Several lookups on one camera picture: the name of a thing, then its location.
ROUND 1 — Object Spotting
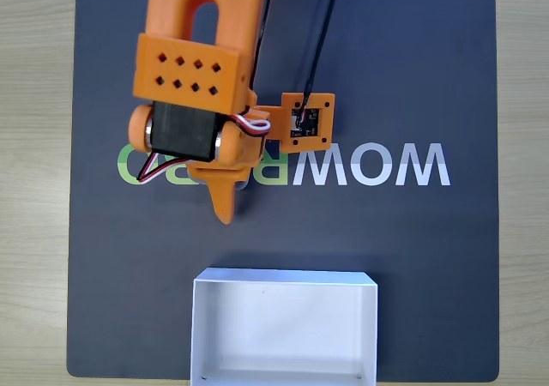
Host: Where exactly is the red white black servo wire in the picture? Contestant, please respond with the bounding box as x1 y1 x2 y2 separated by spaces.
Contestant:
221 113 273 141
135 159 167 186

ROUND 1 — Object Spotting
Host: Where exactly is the dark mat with WOWROBO print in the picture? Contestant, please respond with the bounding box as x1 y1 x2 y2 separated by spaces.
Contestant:
65 0 501 383

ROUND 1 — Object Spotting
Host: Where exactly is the orange camera mount with board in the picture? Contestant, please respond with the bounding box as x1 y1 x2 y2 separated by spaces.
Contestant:
252 92 335 152

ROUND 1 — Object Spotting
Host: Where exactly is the thick black camera cable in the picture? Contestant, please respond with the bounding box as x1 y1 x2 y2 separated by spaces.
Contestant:
298 0 344 124

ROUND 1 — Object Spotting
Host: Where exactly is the thin black cable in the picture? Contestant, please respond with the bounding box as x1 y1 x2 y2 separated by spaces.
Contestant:
247 0 278 91

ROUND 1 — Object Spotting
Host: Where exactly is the white cardboard box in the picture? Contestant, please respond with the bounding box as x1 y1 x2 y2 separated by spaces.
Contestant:
190 267 379 386

